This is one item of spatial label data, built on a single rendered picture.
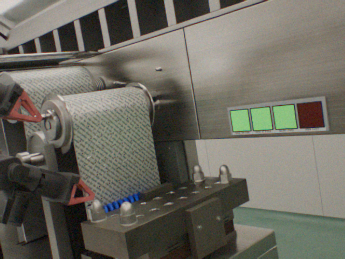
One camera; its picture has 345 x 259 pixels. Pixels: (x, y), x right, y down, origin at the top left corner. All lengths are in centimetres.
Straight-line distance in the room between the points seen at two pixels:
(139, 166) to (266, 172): 290
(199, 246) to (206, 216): 7
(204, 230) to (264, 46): 43
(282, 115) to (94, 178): 46
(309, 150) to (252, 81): 269
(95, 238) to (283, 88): 52
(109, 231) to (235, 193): 35
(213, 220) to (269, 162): 292
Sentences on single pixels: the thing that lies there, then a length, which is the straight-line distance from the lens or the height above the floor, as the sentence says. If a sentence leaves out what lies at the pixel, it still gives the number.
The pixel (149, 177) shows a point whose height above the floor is 106.
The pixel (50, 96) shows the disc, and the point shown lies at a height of 132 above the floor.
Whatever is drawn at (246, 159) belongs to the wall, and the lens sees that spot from 402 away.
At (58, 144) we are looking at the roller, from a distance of 102.
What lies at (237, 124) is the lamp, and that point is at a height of 118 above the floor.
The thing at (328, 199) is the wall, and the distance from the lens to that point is 370.
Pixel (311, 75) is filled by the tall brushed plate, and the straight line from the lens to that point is 91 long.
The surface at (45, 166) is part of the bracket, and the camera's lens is 104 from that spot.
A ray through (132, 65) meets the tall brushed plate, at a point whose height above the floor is 138.
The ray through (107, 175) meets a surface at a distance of 103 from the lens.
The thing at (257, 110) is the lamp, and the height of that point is 120.
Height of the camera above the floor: 128
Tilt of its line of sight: 5 degrees down
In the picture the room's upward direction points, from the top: 9 degrees counter-clockwise
